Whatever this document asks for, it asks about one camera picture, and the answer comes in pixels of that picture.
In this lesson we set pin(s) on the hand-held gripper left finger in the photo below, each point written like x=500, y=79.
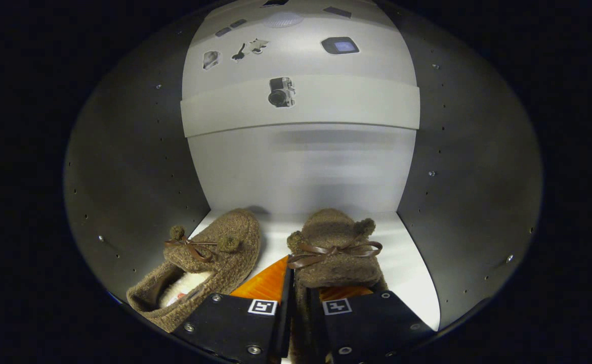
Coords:
x=286, y=323

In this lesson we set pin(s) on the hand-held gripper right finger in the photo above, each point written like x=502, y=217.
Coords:
x=367, y=323

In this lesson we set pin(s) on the brown fuzzy shoe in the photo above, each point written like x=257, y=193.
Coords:
x=334, y=273
x=230, y=268

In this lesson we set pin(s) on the dark grey shoe cabinet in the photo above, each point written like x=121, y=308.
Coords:
x=124, y=151

